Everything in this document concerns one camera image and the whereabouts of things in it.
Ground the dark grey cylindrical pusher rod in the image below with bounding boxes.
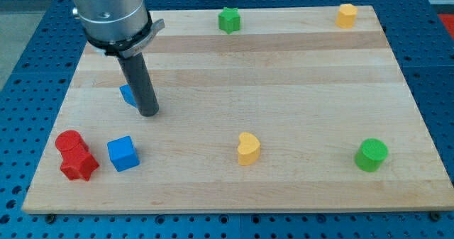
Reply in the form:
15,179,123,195
118,53,159,117

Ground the green cylinder block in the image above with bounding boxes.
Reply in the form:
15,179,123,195
354,138,389,172

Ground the yellow hexagon block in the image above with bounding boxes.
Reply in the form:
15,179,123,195
335,4,358,28

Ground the red cylinder block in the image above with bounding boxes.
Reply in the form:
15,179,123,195
55,130,89,160

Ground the yellow heart block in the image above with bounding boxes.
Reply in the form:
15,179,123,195
237,132,261,166

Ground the blue triangle block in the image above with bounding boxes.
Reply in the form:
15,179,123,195
119,84,137,108

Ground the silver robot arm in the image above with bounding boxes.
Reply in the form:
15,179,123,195
72,0,165,117

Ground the red star block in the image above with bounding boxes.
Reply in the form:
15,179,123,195
60,151,99,181

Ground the green star block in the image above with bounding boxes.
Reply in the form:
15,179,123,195
218,7,241,34

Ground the blue cube block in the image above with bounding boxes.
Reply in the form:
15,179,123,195
107,135,140,172

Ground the wooden board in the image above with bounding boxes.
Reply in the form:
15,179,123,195
22,6,453,214

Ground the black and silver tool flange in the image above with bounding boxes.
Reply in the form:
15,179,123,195
84,13,165,59

